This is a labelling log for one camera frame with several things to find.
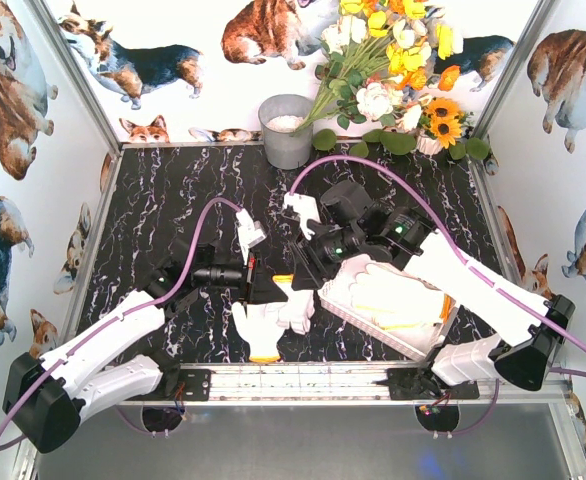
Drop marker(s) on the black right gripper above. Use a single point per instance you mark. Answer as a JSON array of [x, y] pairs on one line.
[[303, 258]]

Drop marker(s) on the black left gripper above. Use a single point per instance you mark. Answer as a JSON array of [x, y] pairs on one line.
[[250, 277]]

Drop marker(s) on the blue dotted glove peace sign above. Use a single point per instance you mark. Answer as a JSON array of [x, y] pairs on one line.
[[257, 324]]

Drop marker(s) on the blue dotted glove orange cuff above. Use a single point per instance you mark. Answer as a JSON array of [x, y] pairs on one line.
[[296, 312]]

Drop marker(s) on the white glove orange cuff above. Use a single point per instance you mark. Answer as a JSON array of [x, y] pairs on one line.
[[379, 285]]

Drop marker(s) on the white perforated storage basket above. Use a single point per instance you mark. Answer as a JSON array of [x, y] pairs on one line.
[[413, 343]]

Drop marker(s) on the orange dotted white glove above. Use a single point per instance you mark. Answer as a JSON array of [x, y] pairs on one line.
[[407, 315]]

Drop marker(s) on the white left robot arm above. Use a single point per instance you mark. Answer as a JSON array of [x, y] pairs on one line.
[[50, 396]]

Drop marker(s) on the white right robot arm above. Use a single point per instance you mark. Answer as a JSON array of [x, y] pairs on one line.
[[500, 331]]

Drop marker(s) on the grey metal bucket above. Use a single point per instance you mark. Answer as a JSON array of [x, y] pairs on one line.
[[287, 137]]

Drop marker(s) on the sunflower pot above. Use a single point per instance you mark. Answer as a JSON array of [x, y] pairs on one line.
[[445, 127]]

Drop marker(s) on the artificial flower bouquet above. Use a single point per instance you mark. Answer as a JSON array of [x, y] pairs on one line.
[[379, 58]]

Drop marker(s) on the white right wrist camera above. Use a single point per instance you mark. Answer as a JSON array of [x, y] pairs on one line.
[[303, 209]]

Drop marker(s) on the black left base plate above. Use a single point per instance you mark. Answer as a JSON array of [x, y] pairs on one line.
[[193, 385]]

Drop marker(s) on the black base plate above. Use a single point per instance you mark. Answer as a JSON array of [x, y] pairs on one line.
[[419, 384], [193, 385]]

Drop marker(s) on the aluminium front rail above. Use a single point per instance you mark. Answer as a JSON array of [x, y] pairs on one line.
[[342, 383]]

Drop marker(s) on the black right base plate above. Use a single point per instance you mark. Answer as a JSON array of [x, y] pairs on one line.
[[419, 384]]

